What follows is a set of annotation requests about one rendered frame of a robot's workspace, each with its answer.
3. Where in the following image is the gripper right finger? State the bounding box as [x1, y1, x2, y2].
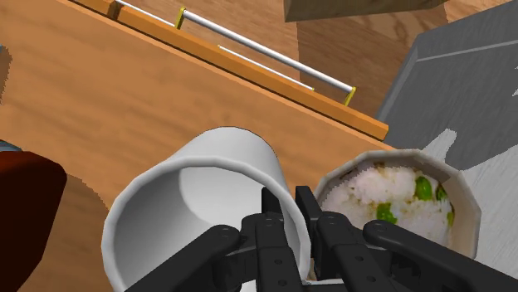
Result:
[295, 185, 518, 292]

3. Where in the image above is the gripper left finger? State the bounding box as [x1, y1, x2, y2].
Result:
[124, 187, 305, 292]

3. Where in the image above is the white cup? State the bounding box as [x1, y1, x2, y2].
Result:
[100, 126, 313, 292]

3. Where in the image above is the white bowl of rice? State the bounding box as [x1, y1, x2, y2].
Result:
[308, 148, 482, 284]

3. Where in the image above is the wooden chest of drawers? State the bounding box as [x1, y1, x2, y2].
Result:
[0, 0, 396, 292]

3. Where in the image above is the dark red rounded block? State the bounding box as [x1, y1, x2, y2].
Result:
[0, 150, 68, 292]

